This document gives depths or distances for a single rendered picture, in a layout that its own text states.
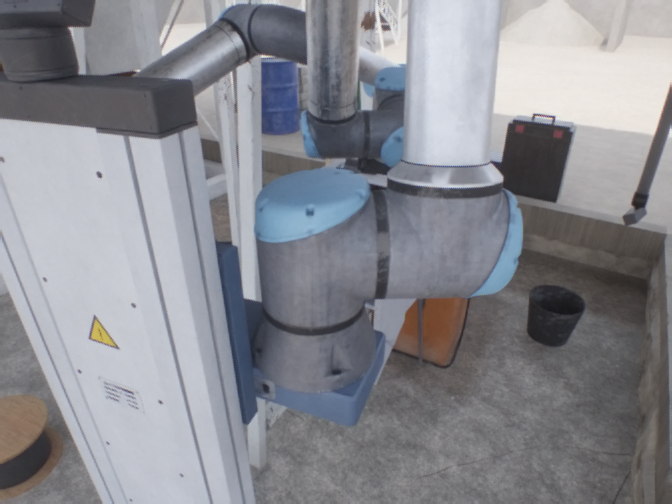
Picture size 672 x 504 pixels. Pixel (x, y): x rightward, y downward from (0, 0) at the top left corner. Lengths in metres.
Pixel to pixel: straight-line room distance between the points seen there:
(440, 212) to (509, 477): 1.90
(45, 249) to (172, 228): 0.23
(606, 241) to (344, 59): 3.47
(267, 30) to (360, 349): 0.77
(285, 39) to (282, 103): 4.81
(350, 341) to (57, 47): 0.48
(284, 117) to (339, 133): 5.15
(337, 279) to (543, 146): 3.62
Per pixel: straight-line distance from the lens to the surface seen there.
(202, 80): 1.13
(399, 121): 0.86
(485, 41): 0.57
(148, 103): 0.44
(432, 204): 0.55
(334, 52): 0.75
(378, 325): 1.50
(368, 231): 0.55
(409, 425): 2.42
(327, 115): 0.81
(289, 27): 1.14
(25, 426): 2.49
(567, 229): 4.04
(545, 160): 4.12
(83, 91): 0.50
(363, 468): 2.25
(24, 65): 0.55
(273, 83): 5.89
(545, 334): 3.03
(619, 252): 4.08
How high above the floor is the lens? 1.84
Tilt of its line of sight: 29 degrees down
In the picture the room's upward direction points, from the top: straight up
